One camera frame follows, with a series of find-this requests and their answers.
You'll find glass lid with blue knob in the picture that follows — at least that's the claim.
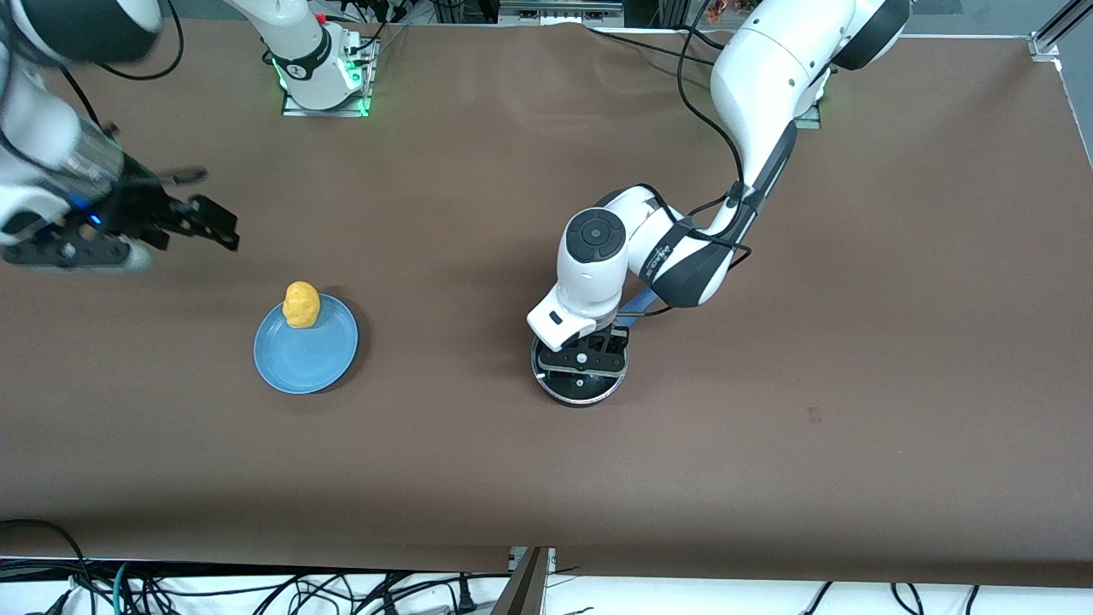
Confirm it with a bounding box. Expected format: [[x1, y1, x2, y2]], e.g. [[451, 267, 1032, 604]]
[[535, 337, 629, 402]]

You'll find yellow potato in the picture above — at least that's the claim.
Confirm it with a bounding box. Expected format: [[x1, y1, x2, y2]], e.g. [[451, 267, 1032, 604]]
[[283, 281, 322, 330]]

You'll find blue round plate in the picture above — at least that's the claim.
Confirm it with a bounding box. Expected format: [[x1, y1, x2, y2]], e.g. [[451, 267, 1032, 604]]
[[253, 293, 360, 395]]

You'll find brown table cover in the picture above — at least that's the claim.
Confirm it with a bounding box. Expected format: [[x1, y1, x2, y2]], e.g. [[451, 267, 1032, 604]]
[[0, 17, 1093, 590]]

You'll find black pot with blue handle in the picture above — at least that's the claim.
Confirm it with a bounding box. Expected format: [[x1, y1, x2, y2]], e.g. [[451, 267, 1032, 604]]
[[530, 289, 660, 409]]

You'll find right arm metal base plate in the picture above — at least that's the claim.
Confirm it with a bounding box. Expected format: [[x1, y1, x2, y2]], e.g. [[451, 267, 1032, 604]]
[[280, 32, 375, 119]]

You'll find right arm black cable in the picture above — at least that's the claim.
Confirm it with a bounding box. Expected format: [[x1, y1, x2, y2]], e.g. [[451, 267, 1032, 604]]
[[60, 0, 211, 185]]

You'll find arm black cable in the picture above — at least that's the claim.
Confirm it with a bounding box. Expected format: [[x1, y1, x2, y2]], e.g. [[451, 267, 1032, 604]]
[[60, 0, 211, 185], [630, 0, 757, 319]]

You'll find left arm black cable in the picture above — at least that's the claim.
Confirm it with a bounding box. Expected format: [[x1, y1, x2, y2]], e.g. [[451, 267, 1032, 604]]
[[630, 0, 757, 319]]

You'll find long black table cable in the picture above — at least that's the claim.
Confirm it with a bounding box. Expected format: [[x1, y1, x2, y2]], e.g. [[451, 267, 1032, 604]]
[[587, 28, 718, 67]]

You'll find short black table cable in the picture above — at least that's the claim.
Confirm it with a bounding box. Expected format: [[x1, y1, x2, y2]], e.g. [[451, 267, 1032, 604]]
[[675, 24, 728, 50]]

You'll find black looped floor cable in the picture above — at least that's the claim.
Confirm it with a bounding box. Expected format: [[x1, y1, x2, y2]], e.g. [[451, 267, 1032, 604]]
[[0, 518, 91, 615]]

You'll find silver aluminium frame bar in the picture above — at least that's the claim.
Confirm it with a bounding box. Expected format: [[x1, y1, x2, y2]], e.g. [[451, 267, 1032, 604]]
[[499, 0, 626, 23]]

